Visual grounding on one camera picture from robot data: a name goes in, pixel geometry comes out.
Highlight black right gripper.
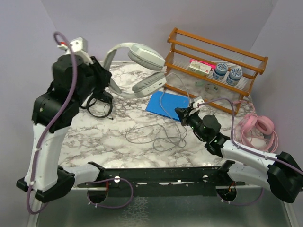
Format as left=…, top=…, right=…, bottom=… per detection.
left=176, top=106, right=207, bottom=141

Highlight black headphones with cable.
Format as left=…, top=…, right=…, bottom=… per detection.
left=80, top=90, right=114, bottom=120

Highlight grey white headphones with cable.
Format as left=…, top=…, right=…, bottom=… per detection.
left=102, top=42, right=190, bottom=152

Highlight pink headphones with cable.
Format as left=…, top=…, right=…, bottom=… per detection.
left=232, top=100, right=279, bottom=153

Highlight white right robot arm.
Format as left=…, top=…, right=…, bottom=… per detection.
left=175, top=107, right=303, bottom=203

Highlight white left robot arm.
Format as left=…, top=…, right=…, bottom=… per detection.
left=17, top=54, right=112, bottom=203

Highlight blue plastic board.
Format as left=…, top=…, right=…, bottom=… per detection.
left=145, top=91, right=189, bottom=121

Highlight clear tape roll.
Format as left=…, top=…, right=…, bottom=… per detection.
left=203, top=83, right=220, bottom=100

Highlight white green cardboard box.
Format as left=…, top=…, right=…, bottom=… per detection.
left=188, top=61, right=212, bottom=76

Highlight wooden two-tier rack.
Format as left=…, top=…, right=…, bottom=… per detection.
left=165, top=28, right=268, bottom=101

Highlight blue white jar left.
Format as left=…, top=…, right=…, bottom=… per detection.
left=213, top=62, right=229, bottom=80

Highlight blue white jar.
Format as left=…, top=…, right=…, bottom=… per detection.
left=226, top=66, right=243, bottom=86
left=213, top=62, right=229, bottom=80

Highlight blue white jar right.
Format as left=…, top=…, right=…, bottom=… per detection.
left=226, top=66, right=243, bottom=86

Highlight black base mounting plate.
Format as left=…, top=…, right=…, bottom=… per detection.
left=78, top=166, right=233, bottom=197

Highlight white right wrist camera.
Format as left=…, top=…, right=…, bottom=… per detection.
left=190, top=96, right=205, bottom=110

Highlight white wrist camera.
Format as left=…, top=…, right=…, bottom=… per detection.
left=190, top=96, right=205, bottom=110
left=57, top=37, right=93, bottom=65

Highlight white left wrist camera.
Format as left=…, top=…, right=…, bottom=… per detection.
left=57, top=37, right=93, bottom=65

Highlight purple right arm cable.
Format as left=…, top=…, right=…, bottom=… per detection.
left=200, top=97, right=303, bottom=207

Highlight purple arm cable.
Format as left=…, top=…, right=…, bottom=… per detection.
left=25, top=31, right=134, bottom=215
left=200, top=97, right=303, bottom=207

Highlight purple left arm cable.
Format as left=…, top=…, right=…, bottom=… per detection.
left=25, top=31, right=134, bottom=215

